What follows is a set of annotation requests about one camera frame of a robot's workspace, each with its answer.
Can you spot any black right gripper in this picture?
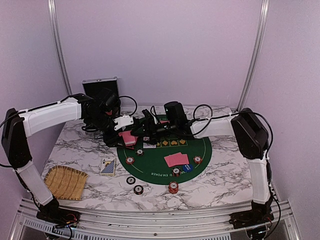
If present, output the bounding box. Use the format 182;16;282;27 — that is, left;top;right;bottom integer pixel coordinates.
130;120;177;145

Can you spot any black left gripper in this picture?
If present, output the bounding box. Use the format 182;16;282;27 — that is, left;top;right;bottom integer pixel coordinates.
87;111;126;148

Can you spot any red playing card deck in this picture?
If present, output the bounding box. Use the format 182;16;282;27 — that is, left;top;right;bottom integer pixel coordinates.
118;130;138;147

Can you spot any face-up queen card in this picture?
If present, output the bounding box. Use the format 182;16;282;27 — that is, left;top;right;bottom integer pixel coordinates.
142;136;157;149

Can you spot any red-backed card top player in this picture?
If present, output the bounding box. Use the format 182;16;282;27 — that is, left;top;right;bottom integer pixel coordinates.
160;120;170;124

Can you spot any red-backed card player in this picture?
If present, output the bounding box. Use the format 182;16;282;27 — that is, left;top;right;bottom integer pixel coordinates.
160;120;170;124
164;153;183;168

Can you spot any red-backed card bottom player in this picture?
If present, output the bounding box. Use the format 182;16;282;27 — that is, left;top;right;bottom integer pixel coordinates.
164;153;183;168

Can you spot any black poker chip stack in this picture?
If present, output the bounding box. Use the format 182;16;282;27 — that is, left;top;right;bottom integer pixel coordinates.
133;185;144;195

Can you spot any blue small blind button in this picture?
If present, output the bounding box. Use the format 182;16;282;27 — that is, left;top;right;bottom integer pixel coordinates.
182;164;194;173

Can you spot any red poker chip stack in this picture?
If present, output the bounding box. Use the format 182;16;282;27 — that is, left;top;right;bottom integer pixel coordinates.
168;181;179;194

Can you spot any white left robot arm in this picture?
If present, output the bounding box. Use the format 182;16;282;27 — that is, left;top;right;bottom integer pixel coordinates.
1;88;122;223

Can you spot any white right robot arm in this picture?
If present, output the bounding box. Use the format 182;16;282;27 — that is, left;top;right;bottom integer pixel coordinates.
131;101;273;224

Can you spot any playing card box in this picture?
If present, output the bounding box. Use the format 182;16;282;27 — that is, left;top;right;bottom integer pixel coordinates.
99;157;116;177

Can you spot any round green poker mat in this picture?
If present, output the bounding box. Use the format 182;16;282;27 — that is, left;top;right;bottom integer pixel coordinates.
116;114;213;185

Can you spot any aluminium poker chip case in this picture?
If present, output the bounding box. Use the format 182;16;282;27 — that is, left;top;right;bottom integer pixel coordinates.
82;76;121;116

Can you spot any woven bamboo tray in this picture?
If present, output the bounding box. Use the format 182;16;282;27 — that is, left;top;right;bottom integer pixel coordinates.
44;165;88;201

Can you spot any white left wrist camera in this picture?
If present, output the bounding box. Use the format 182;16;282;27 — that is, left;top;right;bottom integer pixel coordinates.
113;115;140;131

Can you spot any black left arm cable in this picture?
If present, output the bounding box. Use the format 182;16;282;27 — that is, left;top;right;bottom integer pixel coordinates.
82;95;138;133

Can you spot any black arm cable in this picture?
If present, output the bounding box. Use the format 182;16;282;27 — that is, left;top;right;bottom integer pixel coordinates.
187;104;282;231
82;95;138;133

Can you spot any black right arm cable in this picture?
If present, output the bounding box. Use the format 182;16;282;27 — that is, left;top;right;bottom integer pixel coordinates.
187;104;282;231

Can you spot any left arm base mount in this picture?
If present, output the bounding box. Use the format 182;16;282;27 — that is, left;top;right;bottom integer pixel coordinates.
36;196;81;227

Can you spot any aluminium front rail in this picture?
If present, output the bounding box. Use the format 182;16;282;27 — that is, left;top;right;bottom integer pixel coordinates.
8;198;302;240

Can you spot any left aluminium frame post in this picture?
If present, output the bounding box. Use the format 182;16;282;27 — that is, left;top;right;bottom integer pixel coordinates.
47;0;73;96

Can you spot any aluminium frame post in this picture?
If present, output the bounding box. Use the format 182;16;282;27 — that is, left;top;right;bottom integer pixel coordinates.
236;0;270;111
47;0;73;96

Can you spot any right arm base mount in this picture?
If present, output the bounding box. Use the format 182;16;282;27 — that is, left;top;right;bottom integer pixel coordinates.
229;196;275;229

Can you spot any right aluminium frame post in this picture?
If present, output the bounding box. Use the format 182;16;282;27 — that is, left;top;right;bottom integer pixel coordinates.
236;0;270;111

